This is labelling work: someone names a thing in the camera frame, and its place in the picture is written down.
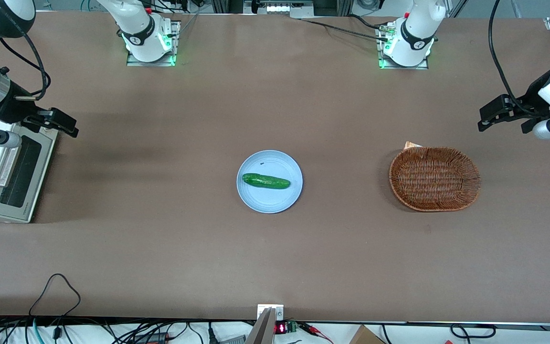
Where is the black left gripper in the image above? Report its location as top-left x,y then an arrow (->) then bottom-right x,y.
477,68 -> 550,135

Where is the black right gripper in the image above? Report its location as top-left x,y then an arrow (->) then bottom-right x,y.
0,80 -> 79,139

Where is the brown wicker basket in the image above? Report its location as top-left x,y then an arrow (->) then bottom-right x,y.
389,146 -> 482,213

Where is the green cucumber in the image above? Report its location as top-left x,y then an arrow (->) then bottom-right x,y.
242,173 -> 291,190

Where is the light blue plate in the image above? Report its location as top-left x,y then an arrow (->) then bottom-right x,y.
236,150 -> 303,214

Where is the black power adapter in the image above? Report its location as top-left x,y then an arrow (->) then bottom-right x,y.
133,332 -> 171,344

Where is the white power strip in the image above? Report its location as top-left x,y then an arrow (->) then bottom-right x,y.
243,0 -> 315,20

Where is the brown cardboard box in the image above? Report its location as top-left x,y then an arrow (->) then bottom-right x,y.
349,325 -> 386,344

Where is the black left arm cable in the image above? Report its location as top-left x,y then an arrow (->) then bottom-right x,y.
488,0 -> 545,118

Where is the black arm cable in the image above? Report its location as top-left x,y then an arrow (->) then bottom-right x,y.
0,30 -> 48,101
488,0 -> 545,118

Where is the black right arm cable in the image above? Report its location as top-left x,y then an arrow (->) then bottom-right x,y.
0,30 -> 48,101

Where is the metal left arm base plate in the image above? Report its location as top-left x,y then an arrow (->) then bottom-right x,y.
376,24 -> 430,70

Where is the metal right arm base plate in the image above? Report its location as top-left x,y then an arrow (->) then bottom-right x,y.
126,20 -> 181,67

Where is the thin black looped cable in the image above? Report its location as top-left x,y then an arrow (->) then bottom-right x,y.
29,273 -> 82,318

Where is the black cable to base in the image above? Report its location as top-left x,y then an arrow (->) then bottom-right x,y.
302,14 -> 391,43

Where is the black coiled cable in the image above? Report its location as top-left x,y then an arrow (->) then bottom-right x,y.
449,323 -> 497,339

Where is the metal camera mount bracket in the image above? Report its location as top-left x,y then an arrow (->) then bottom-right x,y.
246,304 -> 285,344

